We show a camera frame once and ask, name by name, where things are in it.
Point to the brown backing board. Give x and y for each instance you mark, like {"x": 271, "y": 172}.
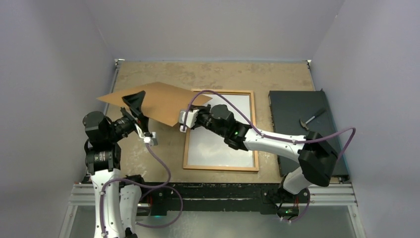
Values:
{"x": 162, "y": 102}

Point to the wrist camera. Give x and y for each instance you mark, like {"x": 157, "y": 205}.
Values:
{"x": 146, "y": 136}
{"x": 187, "y": 119}

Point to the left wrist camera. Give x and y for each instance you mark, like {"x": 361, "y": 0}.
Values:
{"x": 146, "y": 136}

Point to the small hammer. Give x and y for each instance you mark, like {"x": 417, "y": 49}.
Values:
{"x": 304, "y": 123}

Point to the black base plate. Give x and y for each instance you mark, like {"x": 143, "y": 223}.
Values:
{"x": 265, "y": 198}

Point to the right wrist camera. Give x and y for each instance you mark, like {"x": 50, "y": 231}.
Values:
{"x": 187, "y": 119}

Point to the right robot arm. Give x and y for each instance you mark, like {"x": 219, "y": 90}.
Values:
{"x": 316, "y": 159}

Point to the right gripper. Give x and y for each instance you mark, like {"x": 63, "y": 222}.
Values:
{"x": 201, "y": 110}

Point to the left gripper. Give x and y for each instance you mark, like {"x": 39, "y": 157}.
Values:
{"x": 135, "y": 101}

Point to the wooden picture frame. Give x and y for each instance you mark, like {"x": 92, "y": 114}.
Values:
{"x": 187, "y": 154}

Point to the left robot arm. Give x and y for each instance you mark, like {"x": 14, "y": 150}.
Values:
{"x": 115, "y": 199}

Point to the plant photo print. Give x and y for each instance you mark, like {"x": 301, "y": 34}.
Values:
{"x": 223, "y": 141}

